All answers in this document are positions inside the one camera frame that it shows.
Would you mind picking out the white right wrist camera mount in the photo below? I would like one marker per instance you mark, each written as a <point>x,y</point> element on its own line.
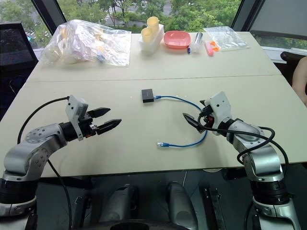
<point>220,105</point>

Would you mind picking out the pale yellow plastic cup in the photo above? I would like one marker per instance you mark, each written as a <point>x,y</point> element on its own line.
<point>153,24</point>
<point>146,35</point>

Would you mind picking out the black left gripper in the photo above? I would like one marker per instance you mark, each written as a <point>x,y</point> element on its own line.
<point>89,130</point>

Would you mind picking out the orange plastic pieces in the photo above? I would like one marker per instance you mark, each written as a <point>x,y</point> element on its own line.
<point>215,46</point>

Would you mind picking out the clear plastic bag of items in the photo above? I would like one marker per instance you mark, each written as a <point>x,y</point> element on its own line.
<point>84,43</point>

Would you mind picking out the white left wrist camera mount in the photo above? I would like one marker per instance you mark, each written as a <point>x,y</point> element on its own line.
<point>74,106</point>

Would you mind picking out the clear zip bag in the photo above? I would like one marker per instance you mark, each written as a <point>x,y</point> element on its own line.
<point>227,38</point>

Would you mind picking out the dark grey rounded shape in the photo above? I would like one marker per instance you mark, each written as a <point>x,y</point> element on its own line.
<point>181,203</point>
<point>120,203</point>

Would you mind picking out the dark chair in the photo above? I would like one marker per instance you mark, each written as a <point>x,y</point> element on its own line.
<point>287,60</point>

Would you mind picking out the small blue capped item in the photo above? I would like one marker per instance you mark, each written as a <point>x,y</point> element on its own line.
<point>188,50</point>

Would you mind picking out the pink plastic stick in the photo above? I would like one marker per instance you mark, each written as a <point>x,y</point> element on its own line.
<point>208,49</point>

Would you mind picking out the black mesh office chair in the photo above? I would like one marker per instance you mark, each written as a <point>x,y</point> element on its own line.
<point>14,45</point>

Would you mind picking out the clear plastic cup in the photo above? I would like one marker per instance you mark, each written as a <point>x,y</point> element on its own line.
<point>197,42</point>

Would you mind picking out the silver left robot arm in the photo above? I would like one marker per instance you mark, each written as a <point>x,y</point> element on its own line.
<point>26,153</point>

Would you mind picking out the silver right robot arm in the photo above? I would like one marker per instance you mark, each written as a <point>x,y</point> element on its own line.
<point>261,155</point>

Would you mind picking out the black metal bracket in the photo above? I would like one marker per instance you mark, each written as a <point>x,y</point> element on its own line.
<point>213,208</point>

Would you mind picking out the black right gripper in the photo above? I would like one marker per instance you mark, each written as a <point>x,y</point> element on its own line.
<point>208,115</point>

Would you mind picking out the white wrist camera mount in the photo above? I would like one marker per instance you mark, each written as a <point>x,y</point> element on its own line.
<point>220,105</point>
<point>74,106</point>

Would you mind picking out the white foam cup holder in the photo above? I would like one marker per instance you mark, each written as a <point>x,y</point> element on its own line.
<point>153,43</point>

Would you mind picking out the small black adapter box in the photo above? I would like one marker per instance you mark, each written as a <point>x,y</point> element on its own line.
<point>147,95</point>

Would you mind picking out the pink plastic bowl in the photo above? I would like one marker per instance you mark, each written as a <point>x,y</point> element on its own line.
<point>177,39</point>

